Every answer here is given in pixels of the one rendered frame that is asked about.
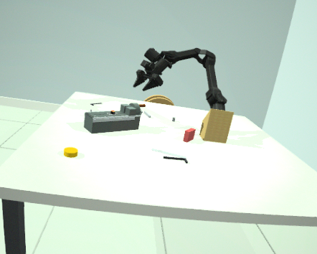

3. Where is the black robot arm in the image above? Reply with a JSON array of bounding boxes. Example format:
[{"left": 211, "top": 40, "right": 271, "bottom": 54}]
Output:
[{"left": 140, "top": 48, "right": 227, "bottom": 110}]

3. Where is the small red block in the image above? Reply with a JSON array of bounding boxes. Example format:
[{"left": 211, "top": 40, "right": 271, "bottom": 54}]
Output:
[{"left": 183, "top": 128, "right": 196, "bottom": 143}]

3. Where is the yellow short cylinder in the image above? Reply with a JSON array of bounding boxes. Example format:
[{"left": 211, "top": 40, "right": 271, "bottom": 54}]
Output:
[{"left": 64, "top": 147, "right": 78, "bottom": 158}]

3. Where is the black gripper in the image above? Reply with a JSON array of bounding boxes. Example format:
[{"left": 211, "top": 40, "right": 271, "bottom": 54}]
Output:
[{"left": 133, "top": 64, "right": 163, "bottom": 91}]

